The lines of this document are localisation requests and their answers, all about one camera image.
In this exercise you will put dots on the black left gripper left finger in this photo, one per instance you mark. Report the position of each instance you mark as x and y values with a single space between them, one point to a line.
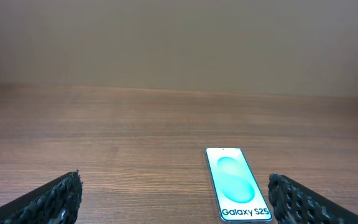
58 201

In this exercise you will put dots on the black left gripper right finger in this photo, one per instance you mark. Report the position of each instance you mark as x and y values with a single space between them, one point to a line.
295 203

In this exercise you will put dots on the Galaxy S25 smartphone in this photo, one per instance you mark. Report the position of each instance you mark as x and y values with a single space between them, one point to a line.
237 192

